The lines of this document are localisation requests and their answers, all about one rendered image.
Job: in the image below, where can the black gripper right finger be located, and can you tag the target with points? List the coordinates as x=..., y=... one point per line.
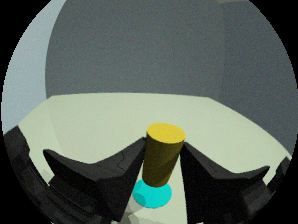
x=208, y=186

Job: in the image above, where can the yellow cylinder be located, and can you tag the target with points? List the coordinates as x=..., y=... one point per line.
x=164, y=143

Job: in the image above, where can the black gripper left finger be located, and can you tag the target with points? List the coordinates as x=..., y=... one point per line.
x=110, y=180

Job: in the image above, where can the cyan circle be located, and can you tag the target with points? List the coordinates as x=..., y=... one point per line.
x=151, y=197

